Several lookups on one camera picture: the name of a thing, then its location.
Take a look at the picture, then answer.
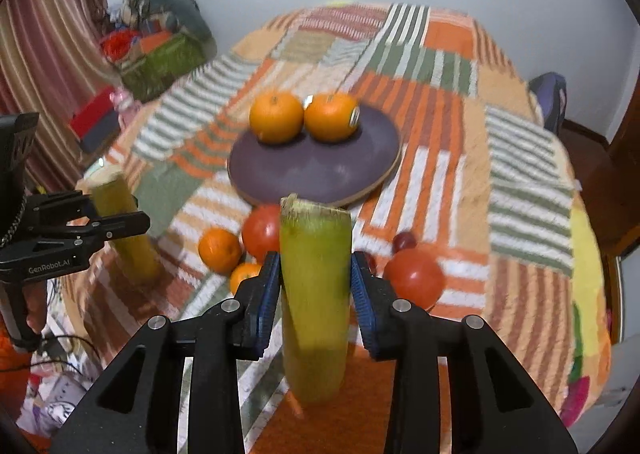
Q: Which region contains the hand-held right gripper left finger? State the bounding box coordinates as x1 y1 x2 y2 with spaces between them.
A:
50 250 282 454

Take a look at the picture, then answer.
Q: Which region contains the red and blue box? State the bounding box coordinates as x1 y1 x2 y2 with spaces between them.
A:
68 87 119 140

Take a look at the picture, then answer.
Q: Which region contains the green sugarcane piece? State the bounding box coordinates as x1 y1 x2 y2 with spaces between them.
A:
89 169 162 283
278 194 353 404

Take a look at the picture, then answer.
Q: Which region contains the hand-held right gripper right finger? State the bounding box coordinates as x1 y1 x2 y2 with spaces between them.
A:
350 250 581 454

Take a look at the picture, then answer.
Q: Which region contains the striped red curtain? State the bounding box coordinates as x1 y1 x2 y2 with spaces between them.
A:
0 0 110 185

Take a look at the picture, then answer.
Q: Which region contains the green cloth bag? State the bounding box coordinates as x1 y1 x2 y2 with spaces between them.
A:
120 32 217 102

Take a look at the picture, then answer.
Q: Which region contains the small dark red plum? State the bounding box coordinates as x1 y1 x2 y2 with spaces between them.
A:
392 231 417 255

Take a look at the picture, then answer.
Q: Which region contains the small orange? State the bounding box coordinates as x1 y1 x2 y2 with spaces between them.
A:
198 228 243 275
229 262 263 295

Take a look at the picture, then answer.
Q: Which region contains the red tomato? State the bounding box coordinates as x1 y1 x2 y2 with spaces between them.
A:
241 204 282 264
383 249 446 311

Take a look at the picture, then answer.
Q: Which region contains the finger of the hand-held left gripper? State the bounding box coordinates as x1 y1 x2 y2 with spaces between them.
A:
30 191 100 227
62 212 151 242

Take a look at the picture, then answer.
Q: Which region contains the black cable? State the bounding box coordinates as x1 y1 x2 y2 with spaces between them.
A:
0 333 103 375

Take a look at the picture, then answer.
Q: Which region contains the striped patchwork blanket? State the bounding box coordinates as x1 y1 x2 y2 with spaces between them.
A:
65 2 613 454

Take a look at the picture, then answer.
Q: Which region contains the pink bottle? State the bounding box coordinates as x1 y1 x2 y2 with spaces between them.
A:
111 88 143 127

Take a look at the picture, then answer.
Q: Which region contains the dark purple round plate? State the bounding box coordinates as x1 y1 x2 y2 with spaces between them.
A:
227 103 402 209

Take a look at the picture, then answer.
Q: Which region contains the large orange with sticker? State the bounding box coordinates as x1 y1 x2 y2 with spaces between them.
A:
304 93 361 143

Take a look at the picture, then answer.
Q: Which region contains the brown wooden furniture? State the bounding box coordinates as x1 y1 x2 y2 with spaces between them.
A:
560 59 640 345

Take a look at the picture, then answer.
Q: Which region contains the printed white cloth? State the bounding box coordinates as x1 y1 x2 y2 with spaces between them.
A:
20 364 103 437

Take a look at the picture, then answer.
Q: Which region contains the blue bag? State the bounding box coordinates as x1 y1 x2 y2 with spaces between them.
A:
528 72 569 135

